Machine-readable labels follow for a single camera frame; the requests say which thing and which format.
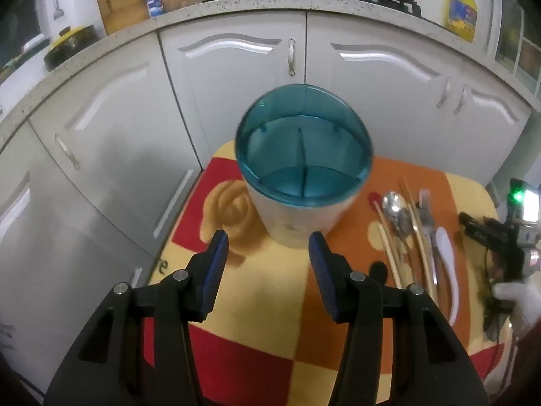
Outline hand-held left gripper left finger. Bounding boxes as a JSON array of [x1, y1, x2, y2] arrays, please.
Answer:
[[44, 229, 231, 406]]

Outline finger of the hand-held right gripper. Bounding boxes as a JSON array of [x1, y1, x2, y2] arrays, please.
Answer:
[[458, 211, 523, 255]]

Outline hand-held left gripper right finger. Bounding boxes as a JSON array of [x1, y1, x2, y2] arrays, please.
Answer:
[[308, 232, 491, 406]]

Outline white ceramic soup spoon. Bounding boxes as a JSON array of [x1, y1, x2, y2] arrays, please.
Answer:
[[434, 227, 462, 325]]

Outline metal fork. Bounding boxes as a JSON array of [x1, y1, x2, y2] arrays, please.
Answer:
[[420, 209, 442, 286], [418, 189, 440, 285]]

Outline white utensil holder blue top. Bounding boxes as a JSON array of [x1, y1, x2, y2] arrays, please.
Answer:
[[236, 84, 375, 248]]

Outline person's right hand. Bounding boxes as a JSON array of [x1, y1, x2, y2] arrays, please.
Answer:
[[492, 278, 541, 340]]

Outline red orange yellow patterned mat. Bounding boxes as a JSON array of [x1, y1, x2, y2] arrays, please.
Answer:
[[141, 140, 514, 406]]

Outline glass door cabinet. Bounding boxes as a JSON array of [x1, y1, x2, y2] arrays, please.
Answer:
[[492, 0, 541, 98]]

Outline yellow cooking oil bottle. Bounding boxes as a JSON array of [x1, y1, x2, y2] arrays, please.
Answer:
[[444, 0, 479, 43]]

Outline black pot with yellow lid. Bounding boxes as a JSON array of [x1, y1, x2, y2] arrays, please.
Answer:
[[43, 25, 98, 72]]

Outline speckled kitchen countertop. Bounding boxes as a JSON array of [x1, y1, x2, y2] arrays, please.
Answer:
[[0, 0, 541, 153]]

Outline wooden cutting board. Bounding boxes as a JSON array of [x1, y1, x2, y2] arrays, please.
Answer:
[[94, 0, 165, 35]]

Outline white soap dish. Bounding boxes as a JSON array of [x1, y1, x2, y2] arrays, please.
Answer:
[[20, 34, 50, 52]]

